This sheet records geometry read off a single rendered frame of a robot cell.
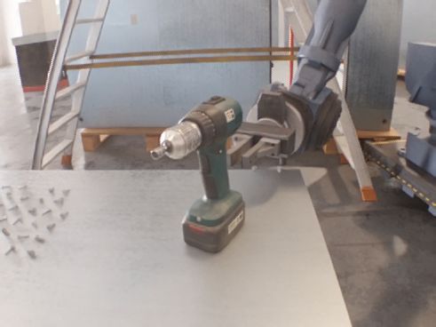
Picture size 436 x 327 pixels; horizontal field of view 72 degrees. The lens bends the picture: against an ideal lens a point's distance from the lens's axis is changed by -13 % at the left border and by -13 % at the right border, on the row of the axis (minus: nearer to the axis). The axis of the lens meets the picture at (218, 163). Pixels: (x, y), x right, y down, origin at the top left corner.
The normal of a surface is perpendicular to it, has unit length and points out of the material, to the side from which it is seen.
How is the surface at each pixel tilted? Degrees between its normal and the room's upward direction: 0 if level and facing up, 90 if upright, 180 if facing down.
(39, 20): 90
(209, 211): 9
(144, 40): 90
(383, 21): 90
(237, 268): 0
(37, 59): 90
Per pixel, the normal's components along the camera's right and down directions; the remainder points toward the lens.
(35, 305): -0.04, -0.91
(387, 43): -0.11, 0.42
